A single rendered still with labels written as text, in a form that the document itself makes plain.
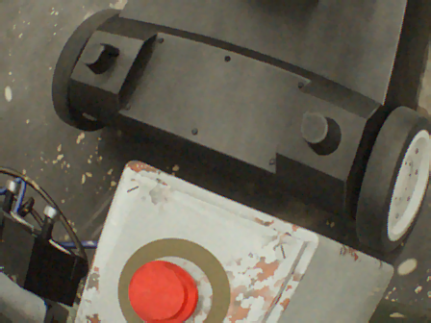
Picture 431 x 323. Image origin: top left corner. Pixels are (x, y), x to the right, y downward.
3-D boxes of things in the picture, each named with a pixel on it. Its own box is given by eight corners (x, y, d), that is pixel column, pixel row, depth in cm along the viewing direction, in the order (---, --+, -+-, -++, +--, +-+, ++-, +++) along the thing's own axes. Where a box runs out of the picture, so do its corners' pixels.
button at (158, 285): (223, 282, 57) (203, 276, 56) (193, 339, 57) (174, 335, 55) (159, 254, 59) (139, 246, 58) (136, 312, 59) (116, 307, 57)
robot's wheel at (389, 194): (421, 136, 153) (392, 81, 136) (443, 147, 150) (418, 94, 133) (373, 259, 150) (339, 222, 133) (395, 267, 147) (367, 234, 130)
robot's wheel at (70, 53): (146, 18, 178) (85, -1, 161) (169, 23, 175) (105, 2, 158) (97, 133, 179) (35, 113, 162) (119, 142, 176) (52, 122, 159)
